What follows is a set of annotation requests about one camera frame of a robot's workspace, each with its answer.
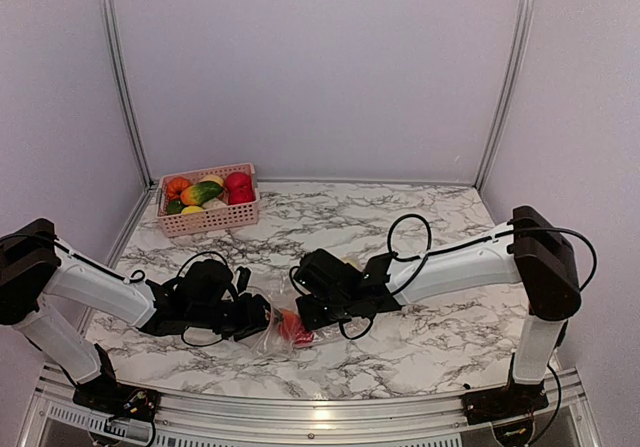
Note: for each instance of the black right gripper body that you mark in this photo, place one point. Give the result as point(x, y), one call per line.
point(321, 318)

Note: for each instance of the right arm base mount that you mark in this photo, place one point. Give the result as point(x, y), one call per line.
point(504, 402)

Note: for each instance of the peach coloured fake fruit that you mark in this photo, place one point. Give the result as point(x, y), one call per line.
point(213, 178)

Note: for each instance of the clear zip top bag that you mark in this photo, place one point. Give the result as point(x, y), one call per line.
point(268, 342)

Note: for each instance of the yellow fake pear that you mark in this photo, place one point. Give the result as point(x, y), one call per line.
point(192, 209)

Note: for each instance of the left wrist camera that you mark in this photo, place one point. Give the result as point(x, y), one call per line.
point(243, 279)

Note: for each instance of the aluminium front frame rail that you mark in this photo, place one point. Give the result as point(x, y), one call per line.
point(190, 419)

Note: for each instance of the white fake cabbage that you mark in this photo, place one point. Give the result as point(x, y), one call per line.
point(214, 204)

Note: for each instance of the green red fake mango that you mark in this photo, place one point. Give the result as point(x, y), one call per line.
point(199, 193)

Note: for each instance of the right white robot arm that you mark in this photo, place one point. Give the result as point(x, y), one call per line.
point(526, 250)

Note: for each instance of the green fake vegetable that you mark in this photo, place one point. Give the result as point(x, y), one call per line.
point(174, 207)

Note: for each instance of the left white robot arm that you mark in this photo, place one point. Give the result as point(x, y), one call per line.
point(37, 265)

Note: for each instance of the pink perforated plastic basket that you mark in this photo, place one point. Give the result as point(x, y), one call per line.
point(209, 220)

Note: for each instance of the aluminium corner post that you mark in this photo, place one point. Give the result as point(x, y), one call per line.
point(113, 40)
point(517, 52)

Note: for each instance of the orange red fake mango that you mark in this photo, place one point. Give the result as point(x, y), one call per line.
point(292, 330)

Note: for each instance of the right aluminium corner post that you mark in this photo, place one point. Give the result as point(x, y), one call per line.
point(517, 52)

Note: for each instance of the orange fake fruit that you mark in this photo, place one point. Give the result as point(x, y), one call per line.
point(176, 186)

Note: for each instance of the left aluminium corner post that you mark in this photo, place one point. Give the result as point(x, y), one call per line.
point(113, 40)

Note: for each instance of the yellow fake lemon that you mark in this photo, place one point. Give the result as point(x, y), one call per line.
point(352, 262)

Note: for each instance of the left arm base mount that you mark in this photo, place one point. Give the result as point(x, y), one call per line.
point(107, 395)

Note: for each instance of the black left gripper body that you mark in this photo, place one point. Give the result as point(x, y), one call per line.
point(231, 323)

